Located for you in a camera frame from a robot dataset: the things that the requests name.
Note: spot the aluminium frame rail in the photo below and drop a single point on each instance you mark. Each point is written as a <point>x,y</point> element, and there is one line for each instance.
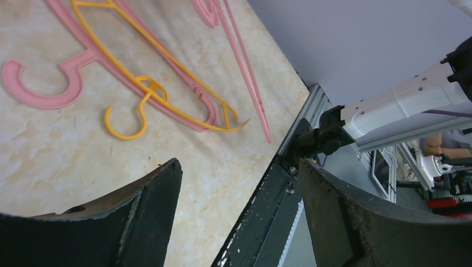
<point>313,107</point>

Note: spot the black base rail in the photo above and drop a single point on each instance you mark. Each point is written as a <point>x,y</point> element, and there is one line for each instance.
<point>260,234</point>

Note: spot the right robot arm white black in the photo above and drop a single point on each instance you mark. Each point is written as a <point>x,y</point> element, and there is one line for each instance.
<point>393,115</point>

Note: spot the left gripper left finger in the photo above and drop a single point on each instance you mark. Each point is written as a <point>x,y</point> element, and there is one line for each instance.
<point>130,226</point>

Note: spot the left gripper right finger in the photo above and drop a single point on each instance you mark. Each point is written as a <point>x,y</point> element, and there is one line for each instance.
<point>352,227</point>

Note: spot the background lab equipment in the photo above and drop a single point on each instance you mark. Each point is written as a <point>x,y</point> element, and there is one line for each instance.
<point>432,173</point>

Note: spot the pink plastic hanger back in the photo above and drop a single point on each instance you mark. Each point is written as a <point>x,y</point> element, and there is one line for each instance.
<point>12,70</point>

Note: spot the pink plastic hanger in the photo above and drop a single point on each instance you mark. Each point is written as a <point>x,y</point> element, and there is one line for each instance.
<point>12,70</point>
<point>219,13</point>

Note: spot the yellow thin hanger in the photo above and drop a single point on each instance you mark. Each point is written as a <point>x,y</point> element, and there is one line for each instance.
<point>151,89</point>

